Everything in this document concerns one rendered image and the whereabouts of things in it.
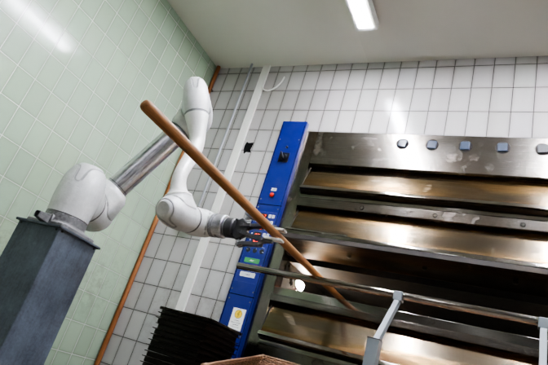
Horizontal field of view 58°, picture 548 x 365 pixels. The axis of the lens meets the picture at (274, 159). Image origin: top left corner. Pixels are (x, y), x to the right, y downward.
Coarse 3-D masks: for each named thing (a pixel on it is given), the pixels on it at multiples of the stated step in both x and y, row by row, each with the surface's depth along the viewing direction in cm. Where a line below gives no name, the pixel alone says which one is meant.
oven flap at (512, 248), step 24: (312, 216) 261; (336, 216) 257; (360, 216) 252; (384, 240) 235; (408, 240) 231; (432, 240) 228; (456, 240) 224; (480, 240) 220; (504, 240) 217; (528, 240) 214
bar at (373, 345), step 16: (256, 272) 215; (272, 272) 210; (288, 272) 207; (352, 288) 193; (368, 288) 190; (384, 288) 189; (432, 304) 179; (448, 304) 176; (464, 304) 174; (384, 320) 171; (512, 320) 167; (528, 320) 164; (544, 320) 161; (368, 336) 159; (544, 336) 156; (368, 352) 157; (544, 352) 149
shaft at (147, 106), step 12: (144, 108) 111; (156, 108) 113; (156, 120) 114; (168, 120) 117; (168, 132) 118; (180, 132) 121; (180, 144) 123; (192, 144) 126; (192, 156) 128; (204, 156) 131; (204, 168) 132; (216, 168) 136; (216, 180) 138; (228, 180) 143; (228, 192) 144; (240, 192) 148; (240, 204) 151; (252, 204) 155; (252, 216) 158; (264, 228) 166; (288, 252) 184
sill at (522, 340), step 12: (276, 288) 246; (288, 288) 244; (312, 300) 236; (324, 300) 234; (336, 300) 232; (372, 312) 222; (384, 312) 220; (396, 312) 218; (420, 324) 212; (432, 324) 210; (444, 324) 208; (456, 324) 206; (480, 336) 201; (492, 336) 199; (504, 336) 197; (516, 336) 196
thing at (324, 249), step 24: (288, 240) 244; (312, 240) 235; (336, 240) 231; (360, 264) 237; (384, 264) 229; (408, 264) 221; (432, 264) 213; (456, 264) 206; (480, 264) 200; (504, 264) 197; (504, 288) 208; (528, 288) 201
